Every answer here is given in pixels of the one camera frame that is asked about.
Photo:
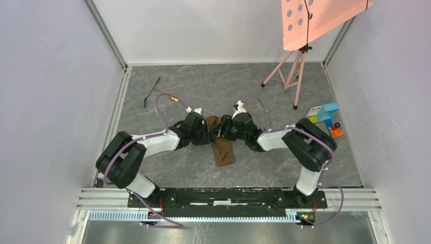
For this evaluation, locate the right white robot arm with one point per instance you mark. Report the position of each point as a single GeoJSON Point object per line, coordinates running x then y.
{"type": "Point", "coordinates": [311, 146]}

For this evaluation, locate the pink music stand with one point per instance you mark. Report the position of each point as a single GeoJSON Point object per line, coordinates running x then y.
{"type": "Point", "coordinates": [303, 22]}

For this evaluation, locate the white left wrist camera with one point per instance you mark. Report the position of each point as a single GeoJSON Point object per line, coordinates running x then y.
{"type": "Point", "coordinates": [194, 112]}

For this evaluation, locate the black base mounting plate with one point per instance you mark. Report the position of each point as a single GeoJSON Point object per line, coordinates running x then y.
{"type": "Point", "coordinates": [233, 202]}

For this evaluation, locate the brown cloth napkin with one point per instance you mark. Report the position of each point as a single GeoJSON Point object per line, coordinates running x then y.
{"type": "Point", "coordinates": [222, 148]}

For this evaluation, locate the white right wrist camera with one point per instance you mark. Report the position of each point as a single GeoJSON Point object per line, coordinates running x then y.
{"type": "Point", "coordinates": [238, 108]}

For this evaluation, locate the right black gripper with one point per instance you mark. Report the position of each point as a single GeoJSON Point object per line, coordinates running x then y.
{"type": "Point", "coordinates": [227, 121]}

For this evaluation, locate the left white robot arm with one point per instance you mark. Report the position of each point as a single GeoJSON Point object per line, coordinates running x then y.
{"type": "Point", "coordinates": [122, 158]}

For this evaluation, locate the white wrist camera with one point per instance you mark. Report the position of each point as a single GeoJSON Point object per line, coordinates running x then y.
{"type": "Point", "coordinates": [238, 108]}
{"type": "Point", "coordinates": [194, 112]}

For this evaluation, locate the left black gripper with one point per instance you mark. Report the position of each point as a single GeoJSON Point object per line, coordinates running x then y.
{"type": "Point", "coordinates": [206, 138]}

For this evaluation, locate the colourful toy block structure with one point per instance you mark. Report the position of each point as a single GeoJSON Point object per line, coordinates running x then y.
{"type": "Point", "coordinates": [325, 114]}

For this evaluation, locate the gold spoon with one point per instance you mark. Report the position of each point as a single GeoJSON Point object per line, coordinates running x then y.
{"type": "Point", "coordinates": [172, 96]}

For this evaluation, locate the black fork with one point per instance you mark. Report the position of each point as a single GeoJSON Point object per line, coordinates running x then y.
{"type": "Point", "coordinates": [145, 99]}

